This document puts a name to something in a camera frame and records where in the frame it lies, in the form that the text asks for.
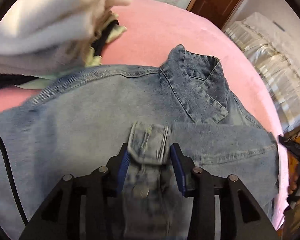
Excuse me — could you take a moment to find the person's right hand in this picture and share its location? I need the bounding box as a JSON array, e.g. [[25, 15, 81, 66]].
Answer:
[[287, 155, 300, 196]]

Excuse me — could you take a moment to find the black cable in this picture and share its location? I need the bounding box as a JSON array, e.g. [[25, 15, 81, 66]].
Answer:
[[0, 124, 29, 225]]

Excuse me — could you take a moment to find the lilac folded garment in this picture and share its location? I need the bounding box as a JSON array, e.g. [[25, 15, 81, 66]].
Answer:
[[0, 39, 90, 77]]

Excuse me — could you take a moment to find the black folded garment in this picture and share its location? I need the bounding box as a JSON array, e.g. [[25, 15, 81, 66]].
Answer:
[[0, 21, 121, 90]]

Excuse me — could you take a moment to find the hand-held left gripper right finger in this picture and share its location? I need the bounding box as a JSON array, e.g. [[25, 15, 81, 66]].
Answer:
[[170, 142, 282, 240]]

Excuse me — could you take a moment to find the white cloth covered furniture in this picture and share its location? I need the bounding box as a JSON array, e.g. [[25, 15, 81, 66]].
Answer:
[[224, 11, 300, 133]]

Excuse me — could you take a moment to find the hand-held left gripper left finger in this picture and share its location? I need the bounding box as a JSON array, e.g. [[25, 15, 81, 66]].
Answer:
[[18, 142, 130, 240]]

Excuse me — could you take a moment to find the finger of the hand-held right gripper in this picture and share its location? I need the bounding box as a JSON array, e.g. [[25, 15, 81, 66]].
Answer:
[[278, 135, 300, 155]]

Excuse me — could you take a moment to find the green patterned folded cloth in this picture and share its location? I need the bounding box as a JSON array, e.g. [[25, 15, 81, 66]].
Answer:
[[15, 11, 128, 90]]

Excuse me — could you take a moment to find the brown wooden door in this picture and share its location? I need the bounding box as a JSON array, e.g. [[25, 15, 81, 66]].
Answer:
[[187, 0, 253, 29]]

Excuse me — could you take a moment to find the blue denim jacket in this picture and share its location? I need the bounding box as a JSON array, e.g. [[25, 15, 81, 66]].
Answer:
[[0, 44, 280, 240]]

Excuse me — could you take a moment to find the pink bed sheet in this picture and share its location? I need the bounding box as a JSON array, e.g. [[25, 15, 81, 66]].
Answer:
[[0, 0, 285, 230]]

